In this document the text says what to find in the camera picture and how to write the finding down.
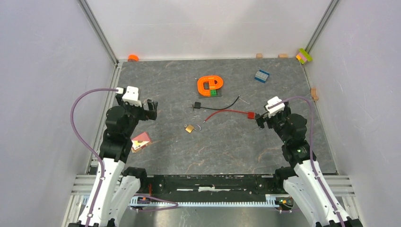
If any green toy brick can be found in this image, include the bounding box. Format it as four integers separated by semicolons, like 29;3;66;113
210;89;217;96

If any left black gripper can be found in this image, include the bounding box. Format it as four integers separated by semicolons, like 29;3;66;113
116;94;157;137

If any red wooden box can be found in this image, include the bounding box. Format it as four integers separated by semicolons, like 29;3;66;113
131;132;152;153

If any curved wooden block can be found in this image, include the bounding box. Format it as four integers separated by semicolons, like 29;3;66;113
310;87;319;102

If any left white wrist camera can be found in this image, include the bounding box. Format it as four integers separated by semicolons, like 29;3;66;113
122;86;142;107

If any black key with cord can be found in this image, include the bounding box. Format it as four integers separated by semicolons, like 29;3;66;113
189;95;241;111

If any dark flat base plate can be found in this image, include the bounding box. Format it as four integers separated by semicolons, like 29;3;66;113
198;93;223;98

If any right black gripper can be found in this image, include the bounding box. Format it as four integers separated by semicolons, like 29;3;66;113
254;108;290;144

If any brass padlock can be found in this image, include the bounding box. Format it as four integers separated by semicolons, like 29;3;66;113
184;124;201;133

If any red key with cord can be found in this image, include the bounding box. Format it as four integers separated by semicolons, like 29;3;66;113
203;109;256;123

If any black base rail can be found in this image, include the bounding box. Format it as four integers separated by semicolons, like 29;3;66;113
138;174;287;202

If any orange round cap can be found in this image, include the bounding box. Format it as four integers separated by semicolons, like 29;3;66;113
127;54;139;62

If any light blue toothed strip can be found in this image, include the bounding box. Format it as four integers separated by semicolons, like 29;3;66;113
129;196;279;208

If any multicolour toy brick stack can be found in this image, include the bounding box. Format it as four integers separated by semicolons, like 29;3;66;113
296;48;313;65

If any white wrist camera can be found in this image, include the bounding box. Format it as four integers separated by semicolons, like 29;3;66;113
264;96;285;118
122;86;142;107

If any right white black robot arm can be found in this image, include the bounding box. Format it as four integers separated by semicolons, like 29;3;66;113
255;96;363;227

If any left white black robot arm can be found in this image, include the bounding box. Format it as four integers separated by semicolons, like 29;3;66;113
68;94;158;227

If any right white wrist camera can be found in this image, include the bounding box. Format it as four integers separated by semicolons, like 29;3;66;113
264;96;285;118

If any blue toy brick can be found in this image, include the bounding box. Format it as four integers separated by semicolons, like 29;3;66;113
254;70;270;83

